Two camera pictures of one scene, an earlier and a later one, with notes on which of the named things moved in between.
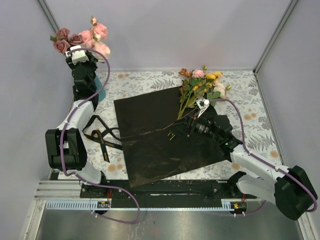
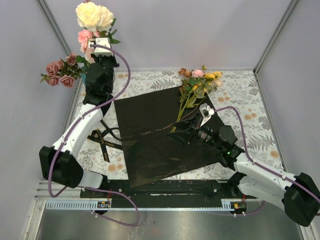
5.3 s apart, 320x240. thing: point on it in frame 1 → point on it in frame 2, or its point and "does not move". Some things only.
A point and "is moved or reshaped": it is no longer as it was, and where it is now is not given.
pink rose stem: (98, 33) is moved or reshaped
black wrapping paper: (154, 147) does not move
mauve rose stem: (63, 41) → (65, 71)
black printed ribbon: (100, 140) does not move
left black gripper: (90, 63) → (97, 58)
